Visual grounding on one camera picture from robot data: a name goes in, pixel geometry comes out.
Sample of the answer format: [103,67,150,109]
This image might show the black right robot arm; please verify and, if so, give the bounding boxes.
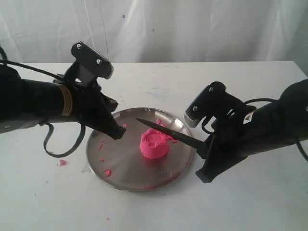
[196,79,308,183]

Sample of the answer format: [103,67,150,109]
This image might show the pink crumbs beside knife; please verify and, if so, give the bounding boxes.
[156,118,166,127]

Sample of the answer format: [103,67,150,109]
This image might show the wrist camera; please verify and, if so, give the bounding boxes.
[60,41,114,88]
[184,81,243,128]

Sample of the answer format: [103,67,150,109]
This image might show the black knife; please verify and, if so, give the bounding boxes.
[136,118,205,150]

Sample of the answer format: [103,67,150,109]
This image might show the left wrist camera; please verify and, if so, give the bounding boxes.
[60,41,114,88]

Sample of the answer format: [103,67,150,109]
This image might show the pink crumb on plate bottom-left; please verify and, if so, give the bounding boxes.
[104,169,111,177]

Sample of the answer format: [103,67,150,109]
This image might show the pink crumb on table larger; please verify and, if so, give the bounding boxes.
[58,159,68,167]

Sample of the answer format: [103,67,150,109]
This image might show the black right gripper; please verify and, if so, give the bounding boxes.
[195,120,247,183]

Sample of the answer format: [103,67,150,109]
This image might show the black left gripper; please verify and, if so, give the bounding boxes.
[69,84,126,140]

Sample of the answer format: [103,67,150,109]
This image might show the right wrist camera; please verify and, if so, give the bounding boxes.
[184,81,243,128]

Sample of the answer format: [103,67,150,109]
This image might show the round steel plate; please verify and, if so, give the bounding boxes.
[87,107,194,192]

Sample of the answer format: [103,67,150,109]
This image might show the white backdrop sheet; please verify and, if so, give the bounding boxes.
[0,0,308,63]

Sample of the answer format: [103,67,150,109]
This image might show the pink dough lump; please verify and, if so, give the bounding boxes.
[140,128,169,160]

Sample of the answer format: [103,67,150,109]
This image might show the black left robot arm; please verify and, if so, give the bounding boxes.
[0,63,126,140]

